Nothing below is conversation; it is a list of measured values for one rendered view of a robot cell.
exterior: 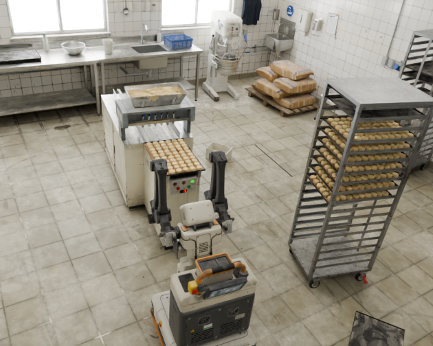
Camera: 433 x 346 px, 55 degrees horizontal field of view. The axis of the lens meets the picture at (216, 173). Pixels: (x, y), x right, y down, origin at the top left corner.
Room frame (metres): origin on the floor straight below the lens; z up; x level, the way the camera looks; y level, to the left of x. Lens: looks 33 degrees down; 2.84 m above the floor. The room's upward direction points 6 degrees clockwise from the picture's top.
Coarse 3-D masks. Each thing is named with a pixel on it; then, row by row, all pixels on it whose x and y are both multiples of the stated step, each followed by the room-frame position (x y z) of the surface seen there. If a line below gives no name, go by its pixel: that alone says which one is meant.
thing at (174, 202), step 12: (144, 156) 3.49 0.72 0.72; (144, 168) 3.49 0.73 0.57; (144, 180) 3.50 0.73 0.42; (144, 192) 3.50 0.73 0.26; (168, 192) 2.93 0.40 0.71; (192, 192) 3.03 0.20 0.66; (144, 204) 3.52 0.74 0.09; (168, 204) 2.93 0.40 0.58; (180, 204) 2.98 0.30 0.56; (180, 216) 2.98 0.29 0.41; (156, 228) 3.11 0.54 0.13
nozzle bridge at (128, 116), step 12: (120, 108) 3.54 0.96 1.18; (132, 108) 3.56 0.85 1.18; (144, 108) 3.59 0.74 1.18; (156, 108) 3.61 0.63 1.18; (168, 108) 3.64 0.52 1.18; (180, 108) 3.69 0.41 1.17; (192, 108) 3.75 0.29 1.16; (120, 120) 3.54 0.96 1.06; (132, 120) 3.57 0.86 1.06; (144, 120) 3.61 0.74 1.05; (156, 120) 3.63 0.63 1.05; (168, 120) 3.67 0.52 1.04; (180, 120) 3.73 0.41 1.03; (192, 120) 3.75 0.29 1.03; (120, 132) 3.57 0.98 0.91
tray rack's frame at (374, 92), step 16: (336, 80) 3.04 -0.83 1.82; (352, 80) 3.07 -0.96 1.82; (368, 80) 3.11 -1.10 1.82; (384, 80) 3.15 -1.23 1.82; (400, 80) 3.19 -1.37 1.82; (352, 96) 2.74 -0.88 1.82; (368, 96) 2.77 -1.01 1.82; (384, 96) 2.80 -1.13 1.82; (400, 96) 2.83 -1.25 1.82; (416, 96) 2.86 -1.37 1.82; (432, 112) 2.81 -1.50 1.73; (416, 144) 2.82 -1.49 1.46; (400, 192) 2.81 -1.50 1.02; (384, 224) 2.82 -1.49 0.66; (304, 240) 3.11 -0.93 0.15; (336, 240) 3.16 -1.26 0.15; (304, 256) 2.89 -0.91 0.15; (320, 256) 2.91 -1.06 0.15; (304, 272) 2.70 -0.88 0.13; (320, 272) 2.70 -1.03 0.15; (336, 272) 2.72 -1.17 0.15; (352, 272) 2.75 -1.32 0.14
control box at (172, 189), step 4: (192, 176) 3.02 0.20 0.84; (172, 180) 2.93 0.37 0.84; (176, 180) 2.94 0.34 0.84; (180, 180) 2.95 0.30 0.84; (184, 180) 2.96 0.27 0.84; (188, 180) 2.97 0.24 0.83; (196, 180) 3.01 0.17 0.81; (172, 184) 2.91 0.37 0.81; (180, 184) 2.94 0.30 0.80; (184, 184) 2.96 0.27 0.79; (188, 184) 2.97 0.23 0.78; (192, 184) 2.99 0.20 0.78; (172, 188) 2.91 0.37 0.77; (176, 188) 2.92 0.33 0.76; (180, 188) 2.94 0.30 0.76; (184, 188) 2.96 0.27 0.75; (192, 188) 2.99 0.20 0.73; (172, 192) 2.91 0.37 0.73; (176, 192) 2.92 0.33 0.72; (180, 192) 2.94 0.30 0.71; (184, 192) 2.96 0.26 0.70
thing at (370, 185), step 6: (318, 168) 2.99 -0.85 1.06; (324, 174) 2.90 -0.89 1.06; (324, 180) 2.85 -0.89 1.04; (330, 180) 2.83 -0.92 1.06; (330, 186) 2.76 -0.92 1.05; (342, 186) 2.75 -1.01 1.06; (348, 186) 2.76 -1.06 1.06; (354, 186) 2.77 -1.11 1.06; (360, 186) 2.78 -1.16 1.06; (366, 186) 2.79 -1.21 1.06; (372, 186) 2.81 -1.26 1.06; (378, 186) 2.82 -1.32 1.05; (384, 186) 2.84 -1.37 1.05; (390, 186) 2.85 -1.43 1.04
